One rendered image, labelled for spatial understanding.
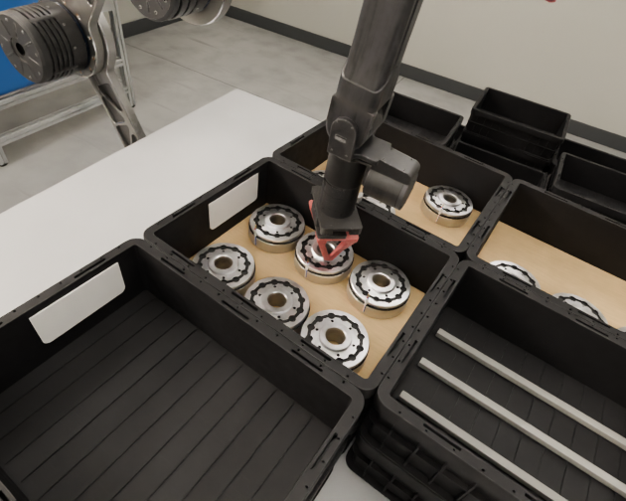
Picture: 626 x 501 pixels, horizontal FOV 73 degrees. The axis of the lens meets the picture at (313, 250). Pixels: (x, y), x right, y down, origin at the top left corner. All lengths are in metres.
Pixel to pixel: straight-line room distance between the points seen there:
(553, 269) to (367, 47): 0.61
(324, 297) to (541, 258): 0.46
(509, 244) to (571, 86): 2.80
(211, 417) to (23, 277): 0.53
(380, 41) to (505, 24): 3.13
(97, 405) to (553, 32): 3.43
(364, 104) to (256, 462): 0.45
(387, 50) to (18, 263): 0.80
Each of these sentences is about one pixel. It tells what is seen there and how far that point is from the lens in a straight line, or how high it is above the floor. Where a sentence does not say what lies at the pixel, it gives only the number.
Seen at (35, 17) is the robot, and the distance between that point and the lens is 1.38.
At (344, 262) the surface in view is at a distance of 0.73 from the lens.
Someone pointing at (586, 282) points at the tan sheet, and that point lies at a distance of 0.97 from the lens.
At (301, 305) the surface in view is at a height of 0.86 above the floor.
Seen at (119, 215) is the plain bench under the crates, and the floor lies 0.70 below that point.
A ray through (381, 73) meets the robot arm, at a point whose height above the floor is 1.20.
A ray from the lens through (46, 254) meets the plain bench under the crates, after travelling 1.02.
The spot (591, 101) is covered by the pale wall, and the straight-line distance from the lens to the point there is 3.71.
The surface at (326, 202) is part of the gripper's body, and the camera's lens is 0.64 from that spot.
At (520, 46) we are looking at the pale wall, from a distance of 3.64.
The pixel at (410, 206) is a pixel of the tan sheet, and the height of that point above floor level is 0.83.
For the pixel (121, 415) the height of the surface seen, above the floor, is 0.83.
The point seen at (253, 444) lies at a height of 0.83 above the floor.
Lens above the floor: 1.38
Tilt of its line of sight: 45 degrees down
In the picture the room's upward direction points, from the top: 10 degrees clockwise
